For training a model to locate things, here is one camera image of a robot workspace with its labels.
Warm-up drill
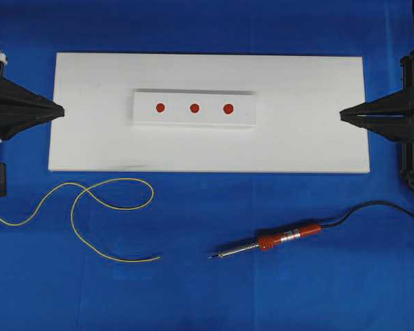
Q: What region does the small white raised plate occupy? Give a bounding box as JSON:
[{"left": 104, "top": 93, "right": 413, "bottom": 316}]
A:
[{"left": 132, "top": 90, "right": 256, "bottom": 128}]

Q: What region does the red soldering iron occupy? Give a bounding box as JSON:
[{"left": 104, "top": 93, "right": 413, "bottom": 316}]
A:
[{"left": 209, "top": 224, "right": 322, "bottom": 259}]

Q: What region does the yellow solder wire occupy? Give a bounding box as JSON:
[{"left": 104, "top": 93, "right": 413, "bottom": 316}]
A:
[{"left": 0, "top": 178, "right": 162, "bottom": 264}]

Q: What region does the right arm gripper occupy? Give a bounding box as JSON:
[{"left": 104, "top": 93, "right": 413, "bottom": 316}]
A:
[{"left": 340, "top": 51, "right": 414, "bottom": 179}]

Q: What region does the large white base board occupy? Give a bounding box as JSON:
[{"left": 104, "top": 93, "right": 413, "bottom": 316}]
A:
[{"left": 48, "top": 52, "right": 370, "bottom": 173}]

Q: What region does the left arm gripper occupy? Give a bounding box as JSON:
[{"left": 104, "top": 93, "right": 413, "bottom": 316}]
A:
[{"left": 0, "top": 51, "right": 65, "bottom": 143}]

